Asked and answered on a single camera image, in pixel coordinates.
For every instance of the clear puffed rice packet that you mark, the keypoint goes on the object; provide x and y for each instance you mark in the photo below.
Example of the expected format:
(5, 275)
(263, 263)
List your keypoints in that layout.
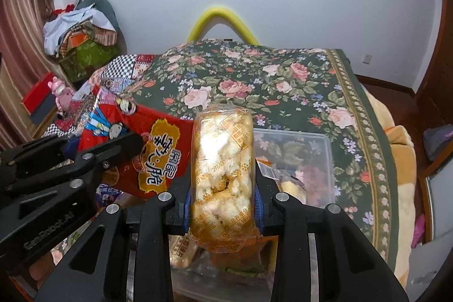
(223, 164)
(180, 250)

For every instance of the white wall socket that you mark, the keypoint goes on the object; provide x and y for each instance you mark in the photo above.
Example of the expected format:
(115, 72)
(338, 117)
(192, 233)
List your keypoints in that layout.
(367, 58)

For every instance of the white sliding door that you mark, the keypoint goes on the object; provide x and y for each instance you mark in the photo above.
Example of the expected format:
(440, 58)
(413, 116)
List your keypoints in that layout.
(440, 203)

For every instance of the dark rounded chair back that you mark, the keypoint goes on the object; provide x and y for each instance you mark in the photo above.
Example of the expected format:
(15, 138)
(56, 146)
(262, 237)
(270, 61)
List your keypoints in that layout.
(106, 10)

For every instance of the clear plastic storage box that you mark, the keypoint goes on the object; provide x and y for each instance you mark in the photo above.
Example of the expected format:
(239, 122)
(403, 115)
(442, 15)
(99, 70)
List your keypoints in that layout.
(318, 164)

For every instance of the yellow fleece blanket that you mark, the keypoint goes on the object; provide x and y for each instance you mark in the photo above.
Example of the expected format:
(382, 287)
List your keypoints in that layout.
(400, 153)

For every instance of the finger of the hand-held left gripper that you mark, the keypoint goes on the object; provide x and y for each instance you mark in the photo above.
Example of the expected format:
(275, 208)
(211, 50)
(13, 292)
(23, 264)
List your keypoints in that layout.
(116, 150)
(39, 153)

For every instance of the pink toy figure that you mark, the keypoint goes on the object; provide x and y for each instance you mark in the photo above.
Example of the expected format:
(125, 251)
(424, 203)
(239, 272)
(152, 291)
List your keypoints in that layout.
(62, 95)

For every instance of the yellow foam tube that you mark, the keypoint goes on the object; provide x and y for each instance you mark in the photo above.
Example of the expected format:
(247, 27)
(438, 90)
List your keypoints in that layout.
(219, 11)

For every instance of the striped brown curtain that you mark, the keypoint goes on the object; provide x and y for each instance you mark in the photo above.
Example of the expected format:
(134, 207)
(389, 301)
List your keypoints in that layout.
(24, 40)

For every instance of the patchwork quilt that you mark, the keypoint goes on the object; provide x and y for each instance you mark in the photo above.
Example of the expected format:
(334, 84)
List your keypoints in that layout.
(120, 75)

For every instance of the red box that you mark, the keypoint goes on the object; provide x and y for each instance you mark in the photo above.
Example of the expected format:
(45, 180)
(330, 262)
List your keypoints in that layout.
(37, 95)

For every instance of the pile of clothes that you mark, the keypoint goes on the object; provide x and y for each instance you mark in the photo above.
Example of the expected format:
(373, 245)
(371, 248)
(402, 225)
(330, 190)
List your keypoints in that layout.
(70, 26)

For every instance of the white appliance with stickers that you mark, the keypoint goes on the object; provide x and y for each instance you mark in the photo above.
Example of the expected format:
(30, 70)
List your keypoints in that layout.
(424, 270)

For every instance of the green floral cloth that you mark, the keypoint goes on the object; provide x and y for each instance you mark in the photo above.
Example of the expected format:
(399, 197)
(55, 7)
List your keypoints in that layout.
(88, 61)

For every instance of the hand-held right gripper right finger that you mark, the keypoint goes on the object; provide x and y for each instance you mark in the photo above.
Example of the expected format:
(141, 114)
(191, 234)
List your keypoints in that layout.
(300, 238)

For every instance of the purple cloth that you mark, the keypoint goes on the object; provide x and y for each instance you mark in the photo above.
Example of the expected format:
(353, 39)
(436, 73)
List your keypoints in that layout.
(439, 142)

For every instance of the red snack packet yellow label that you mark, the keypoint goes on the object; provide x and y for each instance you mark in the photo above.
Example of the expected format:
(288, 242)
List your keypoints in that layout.
(162, 146)

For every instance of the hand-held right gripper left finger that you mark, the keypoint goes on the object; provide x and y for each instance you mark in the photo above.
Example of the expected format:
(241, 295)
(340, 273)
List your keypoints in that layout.
(148, 238)

